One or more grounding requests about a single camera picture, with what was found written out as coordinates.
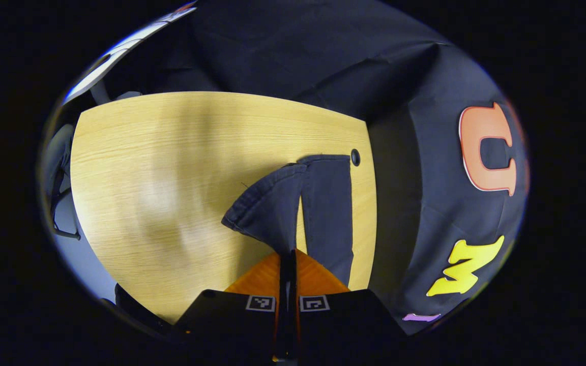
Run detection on black backdrop cloth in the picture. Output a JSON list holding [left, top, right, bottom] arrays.
[[100, 0, 530, 336]]

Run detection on dark grey jeans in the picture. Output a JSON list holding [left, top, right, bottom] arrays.
[[222, 155, 354, 288]]

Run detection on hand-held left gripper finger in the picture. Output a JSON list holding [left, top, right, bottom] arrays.
[[176, 249, 290, 362], [289, 249, 406, 363]]

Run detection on grey chair with black frame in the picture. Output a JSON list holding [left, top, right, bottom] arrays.
[[44, 124, 81, 240]]

